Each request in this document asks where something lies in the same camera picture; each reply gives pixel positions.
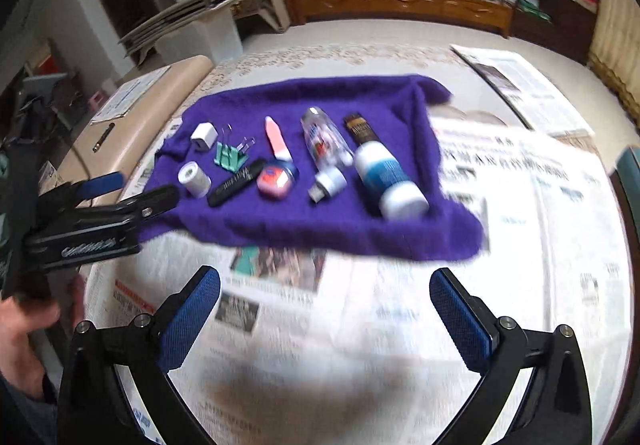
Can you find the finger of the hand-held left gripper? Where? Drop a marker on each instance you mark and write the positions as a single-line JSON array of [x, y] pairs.
[[106, 182], [150, 201]]

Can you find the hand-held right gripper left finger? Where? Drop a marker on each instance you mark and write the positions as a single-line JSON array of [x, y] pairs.
[[192, 320]]

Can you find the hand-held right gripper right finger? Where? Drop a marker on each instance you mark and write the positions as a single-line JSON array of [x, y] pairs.
[[460, 320]]

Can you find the white tape roll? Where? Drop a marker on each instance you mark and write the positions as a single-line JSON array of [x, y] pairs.
[[195, 179]]

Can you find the white usb night light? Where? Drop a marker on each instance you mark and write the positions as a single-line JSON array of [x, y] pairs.
[[332, 180]]

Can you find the person's left hand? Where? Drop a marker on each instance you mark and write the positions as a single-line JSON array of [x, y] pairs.
[[20, 340]]

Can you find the black pen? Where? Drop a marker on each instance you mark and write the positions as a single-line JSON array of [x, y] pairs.
[[104, 136]]

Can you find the beige cushioned bench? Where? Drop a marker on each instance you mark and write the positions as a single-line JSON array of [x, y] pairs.
[[150, 125]]

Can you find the white charger plug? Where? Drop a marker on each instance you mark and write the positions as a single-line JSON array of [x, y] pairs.
[[202, 137]]

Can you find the white paper booklet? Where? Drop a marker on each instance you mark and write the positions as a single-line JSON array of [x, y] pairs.
[[130, 95]]

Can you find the newspaper with colour photos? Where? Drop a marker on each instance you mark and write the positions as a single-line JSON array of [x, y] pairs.
[[280, 350]]

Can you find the newspaper with large headline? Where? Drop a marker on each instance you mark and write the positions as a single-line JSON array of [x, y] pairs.
[[540, 225]]

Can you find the pink and blue round box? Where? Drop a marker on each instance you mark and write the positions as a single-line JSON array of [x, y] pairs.
[[275, 181]]

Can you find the pink tube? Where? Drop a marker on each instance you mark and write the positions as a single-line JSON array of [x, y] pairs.
[[276, 137]]

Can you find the purple fuzzy towel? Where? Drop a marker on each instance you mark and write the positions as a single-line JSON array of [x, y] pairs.
[[300, 225]]

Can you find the white and blue bottle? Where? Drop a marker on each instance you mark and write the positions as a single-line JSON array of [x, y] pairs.
[[389, 176]]

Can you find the white stone table base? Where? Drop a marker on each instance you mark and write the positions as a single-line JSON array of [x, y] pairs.
[[210, 37]]

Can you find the clear plastic bottle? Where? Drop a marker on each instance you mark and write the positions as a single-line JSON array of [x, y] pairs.
[[322, 137]]

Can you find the stack of flattened cardboard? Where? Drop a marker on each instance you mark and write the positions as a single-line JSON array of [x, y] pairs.
[[200, 5]]

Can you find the teal object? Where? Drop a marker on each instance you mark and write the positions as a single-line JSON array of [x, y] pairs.
[[629, 185]]

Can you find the open cardboard box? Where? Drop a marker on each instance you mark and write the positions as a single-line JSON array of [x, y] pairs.
[[262, 10]]

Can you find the folded newspaper with dark photo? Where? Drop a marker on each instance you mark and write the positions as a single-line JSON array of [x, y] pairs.
[[530, 90]]

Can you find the wooden low cabinet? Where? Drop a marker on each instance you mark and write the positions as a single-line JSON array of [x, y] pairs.
[[400, 2]]

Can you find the yellow curtain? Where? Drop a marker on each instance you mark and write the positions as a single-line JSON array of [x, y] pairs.
[[617, 40]]

